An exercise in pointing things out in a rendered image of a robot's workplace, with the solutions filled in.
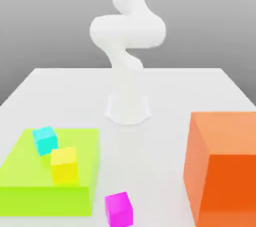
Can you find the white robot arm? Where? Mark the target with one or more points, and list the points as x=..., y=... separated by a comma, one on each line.
x=128, y=31

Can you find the small cyan cube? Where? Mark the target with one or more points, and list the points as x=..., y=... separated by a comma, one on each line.
x=45, y=141

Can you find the small yellow cube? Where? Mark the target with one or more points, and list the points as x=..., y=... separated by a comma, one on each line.
x=64, y=167

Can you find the small magenta cube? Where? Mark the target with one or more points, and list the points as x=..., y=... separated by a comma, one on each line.
x=119, y=209

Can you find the large orange box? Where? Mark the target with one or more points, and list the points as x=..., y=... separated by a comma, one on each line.
x=228, y=171

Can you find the large lime green box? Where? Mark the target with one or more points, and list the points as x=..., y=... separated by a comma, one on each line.
x=26, y=179

